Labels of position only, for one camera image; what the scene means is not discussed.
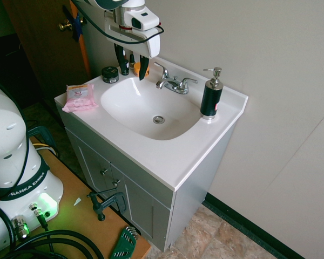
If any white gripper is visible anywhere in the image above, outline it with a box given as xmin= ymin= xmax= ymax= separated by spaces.
xmin=104 ymin=16 xmax=161 ymax=81

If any orange round jar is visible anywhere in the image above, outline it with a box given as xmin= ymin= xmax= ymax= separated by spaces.
xmin=133 ymin=62 xmax=151 ymax=78

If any small dark bottle green label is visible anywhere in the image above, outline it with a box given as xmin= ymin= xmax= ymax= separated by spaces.
xmin=120 ymin=59 xmax=130 ymax=76

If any black round jar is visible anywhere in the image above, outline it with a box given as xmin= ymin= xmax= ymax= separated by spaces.
xmin=101 ymin=66 xmax=120 ymax=84

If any chrome faucet body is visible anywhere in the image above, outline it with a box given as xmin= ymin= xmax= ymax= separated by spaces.
xmin=155 ymin=76 xmax=190 ymax=95

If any pink wet wipes pack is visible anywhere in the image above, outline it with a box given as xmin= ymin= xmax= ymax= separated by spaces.
xmin=62 ymin=83 xmax=99 ymax=114

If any blue tape strip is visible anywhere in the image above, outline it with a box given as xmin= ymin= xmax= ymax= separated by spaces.
xmin=62 ymin=5 xmax=84 ymax=43

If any black chrome soap dispenser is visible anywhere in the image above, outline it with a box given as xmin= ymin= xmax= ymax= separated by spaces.
xmin=199 ymin=66 xmax=224 ymax=121

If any brown wooden door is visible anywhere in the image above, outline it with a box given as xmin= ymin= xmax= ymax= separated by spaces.
xmin=2 ymin=0 xmax=92 ymax=108

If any white sink vanity top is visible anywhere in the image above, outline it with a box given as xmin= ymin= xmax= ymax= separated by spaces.
xmin=53 ymin=55 xmax=249 ymax=193

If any grey vanity cabinet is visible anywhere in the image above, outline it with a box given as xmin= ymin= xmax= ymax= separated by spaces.
xmin=57 ymin=104 xmax=236 ymax=253

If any black C-clamp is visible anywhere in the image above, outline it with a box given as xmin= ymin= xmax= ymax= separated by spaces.
xmin=86 ymin=187 xmax=128 ymax=222

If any green hex key set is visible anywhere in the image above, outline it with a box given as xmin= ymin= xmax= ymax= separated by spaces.
xmin=109 ymin=226 xmax=139 ymax=259

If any chrome faucet lever handle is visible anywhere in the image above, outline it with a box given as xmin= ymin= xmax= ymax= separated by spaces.
xmin=153 ymin=62 xmax=170 ymax=81
xmin=178 ymin=78 xmax=199 ymax=90

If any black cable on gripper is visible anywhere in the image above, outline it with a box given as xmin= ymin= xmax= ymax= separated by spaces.
xmin=70 ymin=0 xmax=165 ymax=45

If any dark green metal frame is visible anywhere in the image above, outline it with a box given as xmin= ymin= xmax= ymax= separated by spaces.
xmin=26 ymin=125 xmax=59 ymax=159

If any yellow cable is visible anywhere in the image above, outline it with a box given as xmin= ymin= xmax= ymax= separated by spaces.
xmin=32 ymin=143 xmax=57 ymax=153

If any thin black plug cable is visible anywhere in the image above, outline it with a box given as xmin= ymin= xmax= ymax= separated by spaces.
xmin=29 ymin=204 xmax=55 ymax=253

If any thick black cable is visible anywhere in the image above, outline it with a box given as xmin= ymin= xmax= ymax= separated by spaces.
xmin=0 ymin=201 xmax=106 ymax=259

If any silver round cable connector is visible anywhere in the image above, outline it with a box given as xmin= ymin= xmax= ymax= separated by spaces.
xmin=11 ymin=215 xmax=31 ymax=242

